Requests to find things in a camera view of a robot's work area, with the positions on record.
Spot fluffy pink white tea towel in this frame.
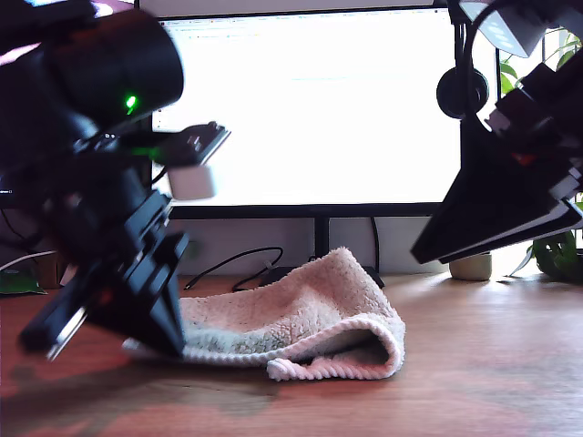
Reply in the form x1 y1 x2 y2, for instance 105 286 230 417
121 248 406 382

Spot green leafy potted plant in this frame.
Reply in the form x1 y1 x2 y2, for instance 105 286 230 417
498 26 583 283

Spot amber glass bottle grey base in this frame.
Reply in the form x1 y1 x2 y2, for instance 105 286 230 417
448 252 494 281

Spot brown cardboard box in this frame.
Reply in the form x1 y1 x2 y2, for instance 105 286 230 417
36 259 65 289

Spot black headphones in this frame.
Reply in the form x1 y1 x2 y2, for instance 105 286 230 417
435 0 491 120

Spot green packet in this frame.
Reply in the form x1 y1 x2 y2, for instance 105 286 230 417
0 269 48 297

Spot large monitor with white screen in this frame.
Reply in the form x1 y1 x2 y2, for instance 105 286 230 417
149 5 502 292

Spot black cable with plug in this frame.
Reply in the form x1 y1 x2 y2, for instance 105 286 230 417
184 248 284 294

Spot white cable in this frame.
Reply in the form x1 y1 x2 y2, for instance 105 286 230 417
0 249 58 274

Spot black monitor power cable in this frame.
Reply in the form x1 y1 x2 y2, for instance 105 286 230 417
371 217 382 275

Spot thin black cable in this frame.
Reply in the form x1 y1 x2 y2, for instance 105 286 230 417
0 209 36 256

